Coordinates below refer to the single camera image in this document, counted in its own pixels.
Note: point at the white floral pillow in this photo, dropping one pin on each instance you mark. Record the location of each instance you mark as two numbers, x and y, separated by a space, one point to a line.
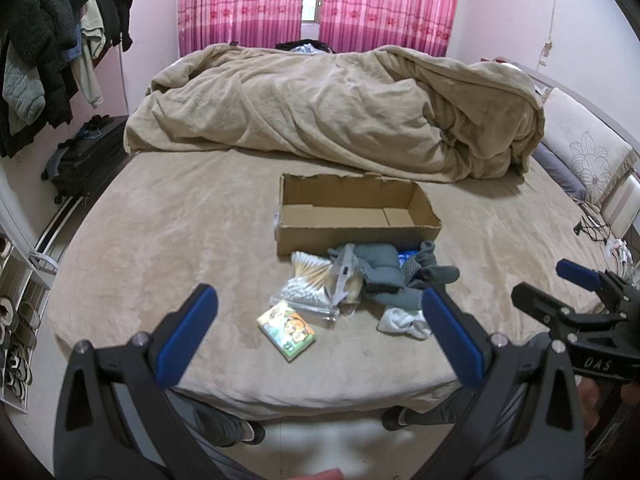
582 140

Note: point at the clear bag of cotton swabs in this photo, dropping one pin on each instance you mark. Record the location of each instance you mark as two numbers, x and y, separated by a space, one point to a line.
305 292

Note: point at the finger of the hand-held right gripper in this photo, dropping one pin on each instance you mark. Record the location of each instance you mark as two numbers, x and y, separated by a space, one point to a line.
577 272
540 305

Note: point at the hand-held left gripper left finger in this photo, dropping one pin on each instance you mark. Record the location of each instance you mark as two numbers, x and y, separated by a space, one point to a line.
192 335

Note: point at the row of shoes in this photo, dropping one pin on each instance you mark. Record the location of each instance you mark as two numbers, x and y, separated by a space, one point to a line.
15 340

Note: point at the white metal frame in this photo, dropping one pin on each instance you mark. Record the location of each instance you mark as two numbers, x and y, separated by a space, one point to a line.
57 232

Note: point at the person's left leg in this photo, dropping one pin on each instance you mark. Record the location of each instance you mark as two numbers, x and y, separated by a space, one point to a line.
220 422

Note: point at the white sock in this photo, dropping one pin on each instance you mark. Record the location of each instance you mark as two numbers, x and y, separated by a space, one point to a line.
402 322

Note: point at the black bag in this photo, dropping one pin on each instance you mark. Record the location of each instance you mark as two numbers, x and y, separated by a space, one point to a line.
305 46

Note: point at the white shoe rack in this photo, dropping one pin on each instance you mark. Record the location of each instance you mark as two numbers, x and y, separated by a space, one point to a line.
20 280

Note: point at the clear bag of wooden items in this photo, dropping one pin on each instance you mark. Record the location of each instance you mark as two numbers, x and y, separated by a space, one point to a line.
345 270

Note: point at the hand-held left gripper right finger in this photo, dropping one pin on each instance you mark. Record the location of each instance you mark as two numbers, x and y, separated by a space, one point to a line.
452 340

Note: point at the blue tissue pack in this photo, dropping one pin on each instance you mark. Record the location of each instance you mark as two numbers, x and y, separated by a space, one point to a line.
406 257

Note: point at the grey pillow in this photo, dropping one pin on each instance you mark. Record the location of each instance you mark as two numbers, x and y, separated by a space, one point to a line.
560 172

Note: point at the black suitcase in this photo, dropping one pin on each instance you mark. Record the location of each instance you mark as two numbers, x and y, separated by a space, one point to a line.
87 160

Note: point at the cardboard box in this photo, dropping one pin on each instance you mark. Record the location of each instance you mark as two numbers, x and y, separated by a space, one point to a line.
350 232

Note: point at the person's leg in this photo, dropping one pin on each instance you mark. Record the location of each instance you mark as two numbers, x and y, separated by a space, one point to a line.
220 422
415 416

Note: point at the pink curtain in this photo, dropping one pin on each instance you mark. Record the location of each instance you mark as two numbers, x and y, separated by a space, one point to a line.
240 5
390 5

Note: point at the pile of hanging clothes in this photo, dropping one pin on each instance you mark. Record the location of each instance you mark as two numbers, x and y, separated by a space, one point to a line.
45 55

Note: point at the person's right hand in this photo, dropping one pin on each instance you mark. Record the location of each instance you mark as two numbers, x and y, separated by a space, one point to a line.
597 402

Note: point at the person's right leg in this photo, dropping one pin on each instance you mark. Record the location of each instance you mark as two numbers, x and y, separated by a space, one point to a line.
415 416

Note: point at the beige bed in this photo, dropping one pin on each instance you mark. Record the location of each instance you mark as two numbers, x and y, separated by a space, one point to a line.
190 230

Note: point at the small green card pack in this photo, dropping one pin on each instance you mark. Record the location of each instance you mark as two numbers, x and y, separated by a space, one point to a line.
287 330

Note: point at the beige duvet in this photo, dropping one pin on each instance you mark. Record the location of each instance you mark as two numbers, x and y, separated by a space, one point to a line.
325 105

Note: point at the grey knitted cloth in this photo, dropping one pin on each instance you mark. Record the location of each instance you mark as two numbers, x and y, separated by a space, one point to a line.
385 270

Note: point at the pink striped cushion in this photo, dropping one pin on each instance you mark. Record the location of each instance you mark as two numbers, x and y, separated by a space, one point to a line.
622 207

